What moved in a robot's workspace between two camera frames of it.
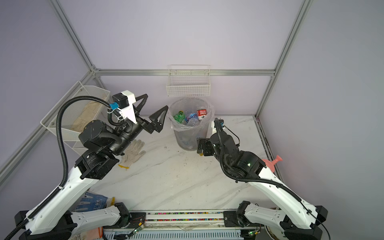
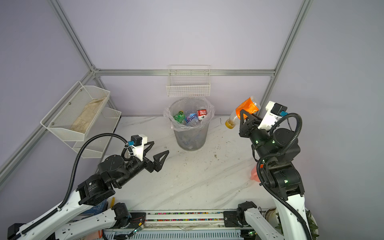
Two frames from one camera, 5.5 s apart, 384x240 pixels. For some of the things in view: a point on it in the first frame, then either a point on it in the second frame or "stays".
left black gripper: x=149 y=127 → x=156 y=164
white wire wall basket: x=188 y=80 stays
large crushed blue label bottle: x=192 y=119 stays
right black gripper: x=205 y=142 → x=248 y=124
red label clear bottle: x=201 y=113 stays
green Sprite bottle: x=180 y=117 stays
